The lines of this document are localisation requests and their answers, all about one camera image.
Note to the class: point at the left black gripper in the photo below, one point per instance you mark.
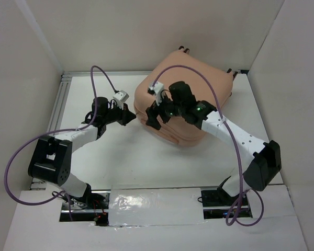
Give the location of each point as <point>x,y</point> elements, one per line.
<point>126,116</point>

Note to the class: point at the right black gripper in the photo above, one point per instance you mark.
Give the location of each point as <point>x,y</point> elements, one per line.
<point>158,112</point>

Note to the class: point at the pink suitcase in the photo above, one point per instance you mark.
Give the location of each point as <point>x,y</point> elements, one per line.
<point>177,130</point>

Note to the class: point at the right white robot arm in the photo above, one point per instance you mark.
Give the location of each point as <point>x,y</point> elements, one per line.
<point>259,161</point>

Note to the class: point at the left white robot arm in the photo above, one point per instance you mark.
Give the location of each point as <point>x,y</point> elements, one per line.
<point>52,157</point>

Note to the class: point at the white taped cover sheet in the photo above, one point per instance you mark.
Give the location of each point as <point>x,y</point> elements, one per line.
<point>146,206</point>

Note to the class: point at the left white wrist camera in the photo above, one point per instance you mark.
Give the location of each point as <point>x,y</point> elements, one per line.
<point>120,97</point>

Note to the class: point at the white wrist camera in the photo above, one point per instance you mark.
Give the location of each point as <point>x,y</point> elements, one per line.
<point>120,97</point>
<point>156,89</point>

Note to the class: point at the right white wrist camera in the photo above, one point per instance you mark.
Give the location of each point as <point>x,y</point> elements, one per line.
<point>156,89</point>

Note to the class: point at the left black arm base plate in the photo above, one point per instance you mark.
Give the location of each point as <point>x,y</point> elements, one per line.
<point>95,211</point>

